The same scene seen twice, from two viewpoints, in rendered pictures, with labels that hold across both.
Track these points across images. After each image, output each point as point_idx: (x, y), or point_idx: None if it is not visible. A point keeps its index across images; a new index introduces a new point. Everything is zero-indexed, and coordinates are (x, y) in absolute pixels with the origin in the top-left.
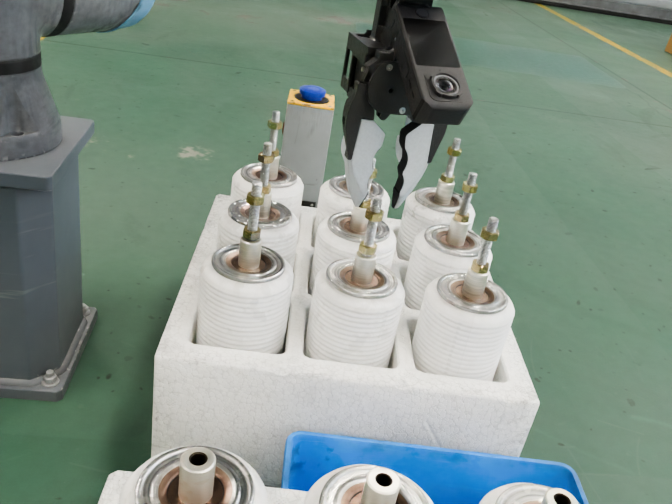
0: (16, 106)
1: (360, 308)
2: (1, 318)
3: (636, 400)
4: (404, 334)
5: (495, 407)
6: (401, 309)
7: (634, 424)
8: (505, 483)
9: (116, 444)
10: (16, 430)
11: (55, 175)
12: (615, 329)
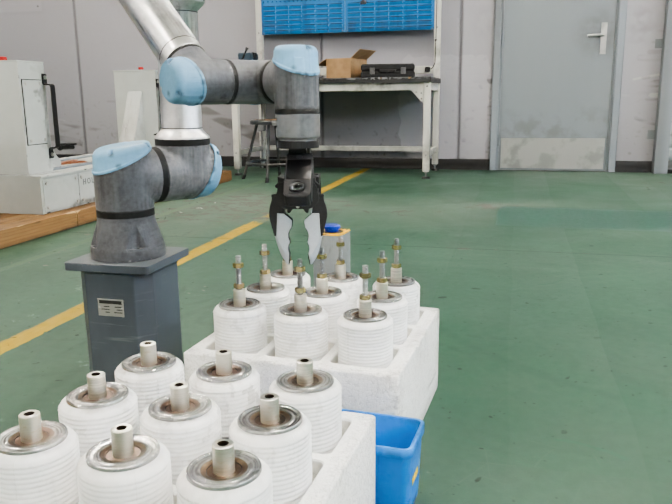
0: (137, 234)
1: (290, 321)
2: (126, 354)
3: (569, 431)
4: (336, 349)
5: (371, 380)
6: (322, 326)
7: (555, 443)
8: (384, 434)
9: None
10: None
11: (151, 267)
12: (588, 393)
